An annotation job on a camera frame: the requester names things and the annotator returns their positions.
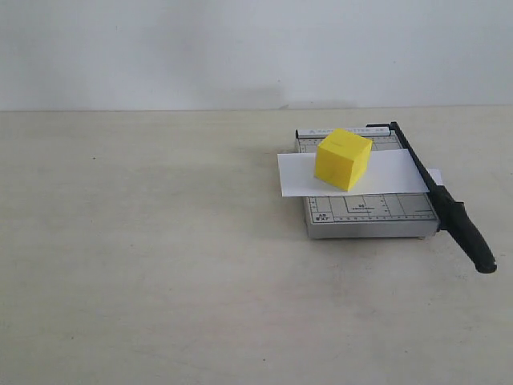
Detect yellow foam cube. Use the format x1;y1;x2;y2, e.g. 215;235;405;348
313;128;373;192

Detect white paper sheet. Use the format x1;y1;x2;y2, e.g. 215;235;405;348
277;149;428;197

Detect black cutter blade handle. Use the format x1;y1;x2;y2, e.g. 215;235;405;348
389;122;497;274

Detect grey paper cutter base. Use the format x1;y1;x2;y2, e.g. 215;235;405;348
295;124;439;239

